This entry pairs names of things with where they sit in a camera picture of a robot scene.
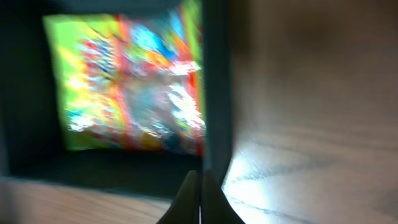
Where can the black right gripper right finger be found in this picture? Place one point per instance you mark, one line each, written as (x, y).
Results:
(215, 208)

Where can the green Haribo worms bag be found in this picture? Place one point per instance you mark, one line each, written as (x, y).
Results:
(130, 81)

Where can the dark green open box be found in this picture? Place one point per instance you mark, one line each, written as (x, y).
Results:
(31, 141)

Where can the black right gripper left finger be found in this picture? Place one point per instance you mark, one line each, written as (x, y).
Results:
(185, 207)

